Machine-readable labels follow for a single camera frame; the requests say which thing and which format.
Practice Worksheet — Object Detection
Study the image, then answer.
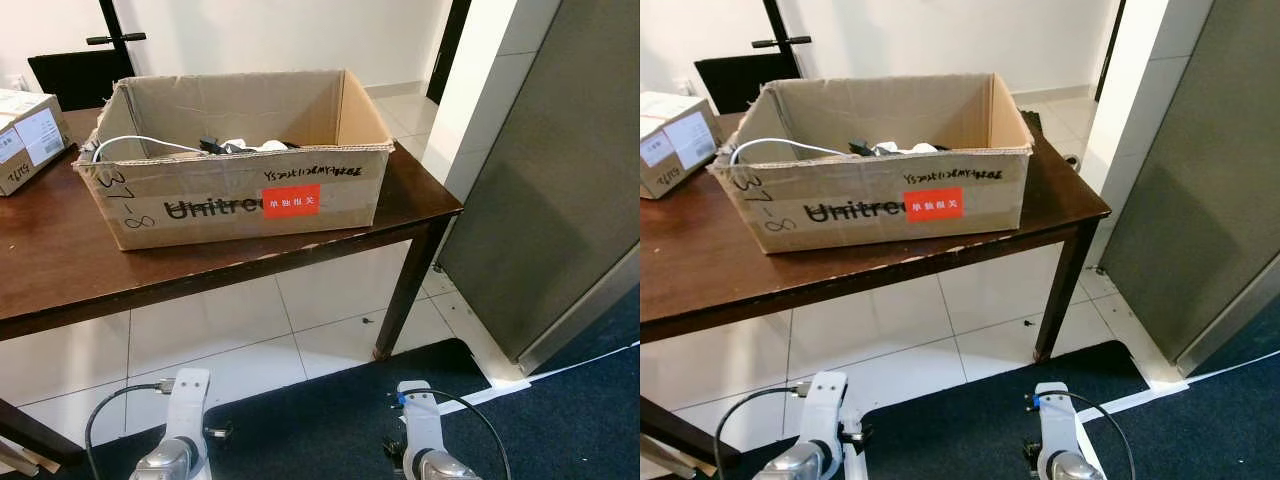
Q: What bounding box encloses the white floor tape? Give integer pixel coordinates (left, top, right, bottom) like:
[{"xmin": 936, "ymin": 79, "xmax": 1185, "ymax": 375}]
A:
[
  {"xmin": 464, "ymin": 342, "xmax": 641, "ymax": 404},
  {"xmin": 1099, "ymin": 347, "xmax": 1280, "ymax": 422}
]

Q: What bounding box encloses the small white-labelled cardboard box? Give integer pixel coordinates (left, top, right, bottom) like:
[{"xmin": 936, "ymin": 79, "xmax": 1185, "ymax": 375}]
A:
[
  {"xmin": 640, "ymin": 91, "xmax": 720, "ymax": 200},
  {"xmin": 0, "ymin": 88, "xmax": 72, "ymax": 198}
]

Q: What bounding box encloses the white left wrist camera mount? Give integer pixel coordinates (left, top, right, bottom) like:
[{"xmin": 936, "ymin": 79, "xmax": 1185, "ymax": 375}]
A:
[
  {"xmin": 802, "ymin": 371, "xmax": 850, "ymax": 447},
  {"xmin": 164, "ymin": 368, "xmax": 212, "ymax": 444}
]

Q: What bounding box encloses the grey door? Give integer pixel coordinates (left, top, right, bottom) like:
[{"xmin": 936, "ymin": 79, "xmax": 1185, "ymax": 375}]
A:
[
  {"xmin": 436, "ymin": 0, "xmax": 641, "ymax": 377},
  {"xmin": 1097, "ymin": 0, "xmax": 1280, "ymax": 380}
]

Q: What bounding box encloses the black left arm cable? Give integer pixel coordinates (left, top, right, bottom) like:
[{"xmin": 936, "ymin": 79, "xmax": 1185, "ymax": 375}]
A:
[
  {"xmin": 84, "ymin": 381, "xmax": 173, "ymax": 479},
  {"xmin": 712, "ymin": 384, "xmax": 810, "ymax": 480}
]

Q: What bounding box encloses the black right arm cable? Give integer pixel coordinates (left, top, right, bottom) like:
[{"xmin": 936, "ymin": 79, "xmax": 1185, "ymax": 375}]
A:
[
  {"xmin": 397, "ymin": 389, "xmax": 512, "ymax": 480},
  {"xmin": 1024, "ymin": 391, "xmax": 1137, "ymax": 480}
]

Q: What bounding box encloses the large open cardboard box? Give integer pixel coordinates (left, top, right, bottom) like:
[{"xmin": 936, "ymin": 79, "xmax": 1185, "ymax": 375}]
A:
[
  {"xmin": 706, "ymin": 72, "xmax": 1035, "ymax": 255},
  {"xmin": 72, "ymin": 69, "xmax": 397, "ymax": 252}
]

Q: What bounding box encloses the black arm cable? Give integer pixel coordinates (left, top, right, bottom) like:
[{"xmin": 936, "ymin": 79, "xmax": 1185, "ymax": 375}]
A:
[
  {"xmin": 712, "ymin": 384, "xmax": 810, "ymax": 480},
  {"xmin": 84, "ymin": 381, "xmax": 173, "ymax": 479},
  {"xmin": 397, "ymin": 389, "xmax": 512, "ymax": 480},
  {"xmin": 1024, "ymin": 391, "xmax": 1137, "ymax": 480}
]

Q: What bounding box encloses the black flat panel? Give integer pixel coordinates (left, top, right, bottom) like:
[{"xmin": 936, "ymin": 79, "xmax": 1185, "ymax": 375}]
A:
[
  {"xmin": 694, "ymin": 52, "xmax": 802, "ymax": 115},
  {"xmin": 27, "ymin": 49, "xmax": 137, "ymax": 112}
]

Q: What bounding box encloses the white cable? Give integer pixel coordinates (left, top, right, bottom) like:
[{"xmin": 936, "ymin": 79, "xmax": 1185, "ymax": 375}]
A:
[
  {"xmin": 729, "ymin": 137, "xmax": 848, "ymax": 167},
  {"xmin": 91, "ymin": 134, "xmax": 203, "ymax": 164}
]

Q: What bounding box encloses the dark blue carpet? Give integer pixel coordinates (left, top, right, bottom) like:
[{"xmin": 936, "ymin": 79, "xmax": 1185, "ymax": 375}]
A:
[
  {"xmin": 58, "ymin": 284, "xmax": 641, "ymax": 480},
  {"xmin": 698, "ymin": 298, "xmax": 1280, "ymax": 480}
]

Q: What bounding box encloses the black stand pole with crossbar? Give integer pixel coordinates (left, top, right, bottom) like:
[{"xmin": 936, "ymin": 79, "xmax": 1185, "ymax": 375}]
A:
[
  {"xmin": 752, "ymin": 0, "xmax": 814, "ymax": 80},
  {"xmin": 85, "ymin": 0, "xmax": 147, "ymax": 77}
]

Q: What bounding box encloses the dark brown wooden table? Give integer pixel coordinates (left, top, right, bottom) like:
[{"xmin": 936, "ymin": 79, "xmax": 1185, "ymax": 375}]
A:
[
  {"xmin": 0, "ymin": 105, "xmax": 465, "ymax": 469},
  {"xmin": 640, "ymin": 108, "xmax": 1114, "ymax": 471}
]

